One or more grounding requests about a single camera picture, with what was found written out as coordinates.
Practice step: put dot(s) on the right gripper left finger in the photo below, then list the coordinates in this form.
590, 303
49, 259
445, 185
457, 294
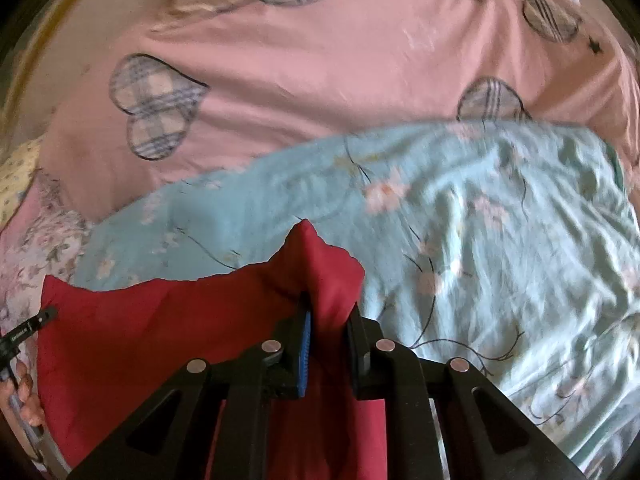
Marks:
210, 421

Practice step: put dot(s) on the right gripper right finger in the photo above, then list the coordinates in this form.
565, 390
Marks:
445, 420

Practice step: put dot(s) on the red quilted puffer coat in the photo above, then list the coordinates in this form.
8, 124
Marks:
106, 352

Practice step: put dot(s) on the person's left hand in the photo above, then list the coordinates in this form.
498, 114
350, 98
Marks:
31, 410

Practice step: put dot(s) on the white floral ruffled pillow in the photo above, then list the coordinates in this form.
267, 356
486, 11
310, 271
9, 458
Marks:
43, 238

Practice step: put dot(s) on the yellow floral pillow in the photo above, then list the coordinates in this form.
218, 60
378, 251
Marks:
17, 172

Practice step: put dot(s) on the light blue floral bedsheet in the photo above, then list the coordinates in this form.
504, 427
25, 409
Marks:
512, 244

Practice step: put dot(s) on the pink quilt with plaid hearts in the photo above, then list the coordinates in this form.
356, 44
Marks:
165, 104

